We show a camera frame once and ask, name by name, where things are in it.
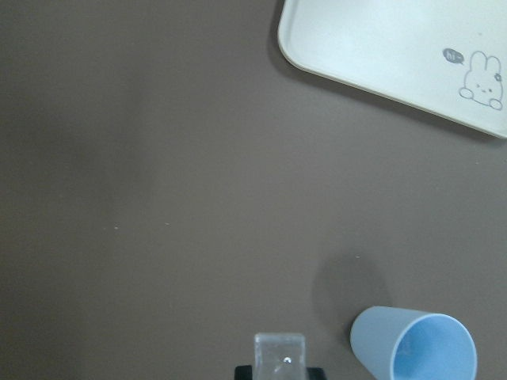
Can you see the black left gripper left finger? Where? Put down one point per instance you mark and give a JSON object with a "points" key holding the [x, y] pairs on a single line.
{"points": [[244, 372]]}

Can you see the cream rabbit tray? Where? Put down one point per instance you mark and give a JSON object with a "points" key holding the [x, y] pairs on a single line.
{"points": [[447, 58]]}

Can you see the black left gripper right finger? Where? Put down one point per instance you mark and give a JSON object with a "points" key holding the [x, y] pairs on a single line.
{"points": [[315, 373]]}

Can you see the light blue plastic cup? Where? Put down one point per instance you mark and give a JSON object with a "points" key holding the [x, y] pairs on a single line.
{"points": [[396, 343]]}

